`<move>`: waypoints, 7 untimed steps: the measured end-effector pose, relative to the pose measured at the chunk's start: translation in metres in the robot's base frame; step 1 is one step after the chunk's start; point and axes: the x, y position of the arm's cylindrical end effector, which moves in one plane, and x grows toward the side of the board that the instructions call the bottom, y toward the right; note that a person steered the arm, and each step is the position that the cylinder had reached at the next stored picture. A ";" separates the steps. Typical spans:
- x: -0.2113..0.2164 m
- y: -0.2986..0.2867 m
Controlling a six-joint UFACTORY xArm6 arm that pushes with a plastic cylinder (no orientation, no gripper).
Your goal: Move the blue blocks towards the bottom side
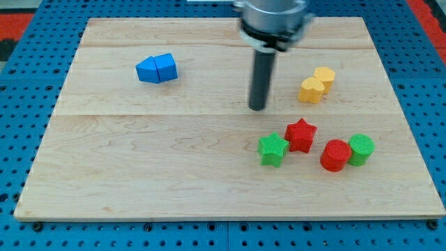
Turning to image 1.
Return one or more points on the red star block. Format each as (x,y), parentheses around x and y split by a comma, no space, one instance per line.
(300,136)

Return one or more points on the blue triangular block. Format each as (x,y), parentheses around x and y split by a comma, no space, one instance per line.
(147,71)

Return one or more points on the blue cube block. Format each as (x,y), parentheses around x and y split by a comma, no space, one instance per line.
(166,67)

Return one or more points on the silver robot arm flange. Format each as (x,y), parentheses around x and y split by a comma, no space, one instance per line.
(273,25)

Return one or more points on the green cylinder block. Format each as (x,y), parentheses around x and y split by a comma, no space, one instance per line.
(362,146)

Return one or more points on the green star block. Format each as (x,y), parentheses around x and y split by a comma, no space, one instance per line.
(272,149)

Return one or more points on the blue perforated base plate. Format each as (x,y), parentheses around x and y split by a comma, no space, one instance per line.
(35,72)

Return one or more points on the yellow heart block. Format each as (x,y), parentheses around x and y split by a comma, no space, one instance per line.
(311,90)

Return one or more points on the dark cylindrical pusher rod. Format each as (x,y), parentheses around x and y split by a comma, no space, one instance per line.
(261,76)

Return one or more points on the red cylinder block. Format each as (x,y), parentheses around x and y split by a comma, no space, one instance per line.
(335,155)

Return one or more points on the yellow hexagon block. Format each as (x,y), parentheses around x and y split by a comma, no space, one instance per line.
(327,76)

